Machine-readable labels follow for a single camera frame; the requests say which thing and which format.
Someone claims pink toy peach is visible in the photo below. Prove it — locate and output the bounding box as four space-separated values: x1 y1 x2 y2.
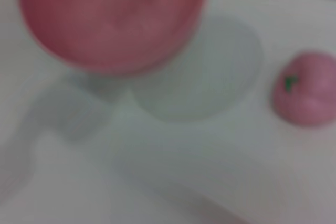
271 51 336 128

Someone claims pink plastic bowl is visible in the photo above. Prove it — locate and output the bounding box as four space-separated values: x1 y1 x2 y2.
19 0 210 76

